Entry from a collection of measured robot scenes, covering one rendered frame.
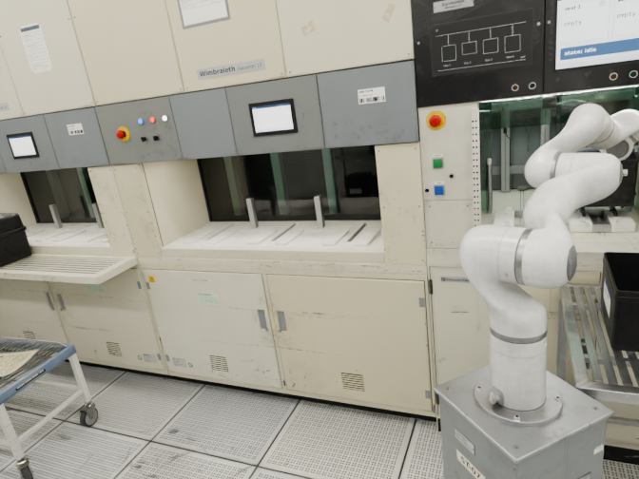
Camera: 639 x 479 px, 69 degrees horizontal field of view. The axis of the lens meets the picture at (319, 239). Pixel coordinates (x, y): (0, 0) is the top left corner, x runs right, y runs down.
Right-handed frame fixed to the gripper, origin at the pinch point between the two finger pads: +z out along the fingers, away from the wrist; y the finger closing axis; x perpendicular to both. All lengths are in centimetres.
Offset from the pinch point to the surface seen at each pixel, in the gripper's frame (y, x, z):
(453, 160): -50, 0, -33
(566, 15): -16, 41, -34
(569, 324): -15, -45, -65
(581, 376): -14, -45, -91
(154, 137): -178, 18, -36
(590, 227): -3.7, -32.1, -13.5
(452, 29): -49, 42, -34
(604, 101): 2.2, 10.6, 16.5
